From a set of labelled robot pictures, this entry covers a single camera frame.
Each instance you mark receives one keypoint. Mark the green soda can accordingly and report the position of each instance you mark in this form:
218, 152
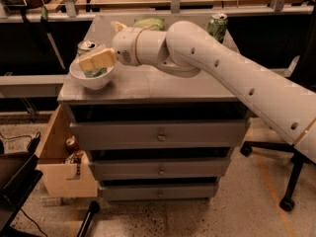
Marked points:
217, 24

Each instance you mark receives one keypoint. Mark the top grey drawer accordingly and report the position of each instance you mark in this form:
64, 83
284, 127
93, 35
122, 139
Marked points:
155, 134

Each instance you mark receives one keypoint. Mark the red can in box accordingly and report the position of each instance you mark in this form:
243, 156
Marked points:
71, 145

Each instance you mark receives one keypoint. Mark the black equipment at left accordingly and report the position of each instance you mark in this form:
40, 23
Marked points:
18, 178

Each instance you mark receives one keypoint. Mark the white green 7up can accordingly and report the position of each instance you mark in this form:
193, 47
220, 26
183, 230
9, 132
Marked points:
85, 50

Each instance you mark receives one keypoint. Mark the middle grey drawer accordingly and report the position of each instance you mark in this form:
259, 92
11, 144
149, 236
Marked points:
159, 168

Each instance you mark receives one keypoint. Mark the white bowl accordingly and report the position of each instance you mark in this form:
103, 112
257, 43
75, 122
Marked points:
93, 83

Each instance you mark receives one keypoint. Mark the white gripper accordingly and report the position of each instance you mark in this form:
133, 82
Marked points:
125, 44

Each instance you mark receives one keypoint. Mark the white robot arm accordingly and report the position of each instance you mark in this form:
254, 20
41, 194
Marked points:
185, 49

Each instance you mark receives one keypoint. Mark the wooden side box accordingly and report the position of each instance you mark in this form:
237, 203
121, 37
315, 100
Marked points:
65, 175

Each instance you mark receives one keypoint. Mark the green chip bag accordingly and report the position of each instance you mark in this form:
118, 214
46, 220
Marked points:
150, 24

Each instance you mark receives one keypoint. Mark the bottom grey drawer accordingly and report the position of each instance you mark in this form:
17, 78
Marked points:
158, 192

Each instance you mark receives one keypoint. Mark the black office chair base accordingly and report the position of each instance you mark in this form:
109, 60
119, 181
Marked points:
297, 159

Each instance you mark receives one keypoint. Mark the grey drawer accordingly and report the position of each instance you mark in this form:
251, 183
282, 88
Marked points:
155, 134
159, 168
158, 192

